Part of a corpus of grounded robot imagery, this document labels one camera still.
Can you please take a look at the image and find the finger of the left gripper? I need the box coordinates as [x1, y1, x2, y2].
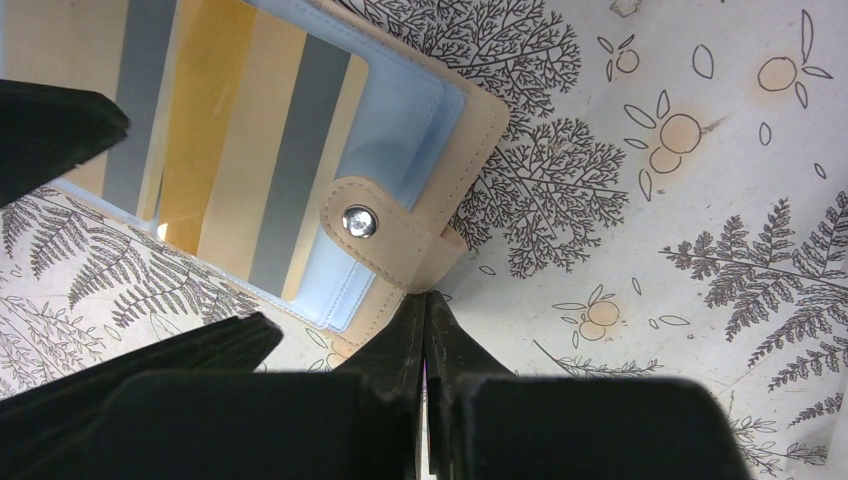
[1, 80, 130, 206]
[1, 312, 284, 479]

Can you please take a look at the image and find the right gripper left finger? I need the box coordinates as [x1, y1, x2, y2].
[20, 295, 426, 479]

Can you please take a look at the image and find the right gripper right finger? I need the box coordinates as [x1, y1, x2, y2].
[424, 292, 749, 479]

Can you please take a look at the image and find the beige card holder wallet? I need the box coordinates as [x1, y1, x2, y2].
[1, 1, 508, 349]

